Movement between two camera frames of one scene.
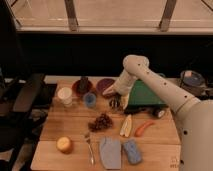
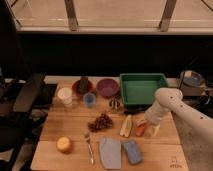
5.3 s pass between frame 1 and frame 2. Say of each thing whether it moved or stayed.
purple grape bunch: stayed
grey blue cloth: stayed
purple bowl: stayed
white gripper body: moved
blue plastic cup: stayed
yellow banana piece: stayed
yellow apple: stayed
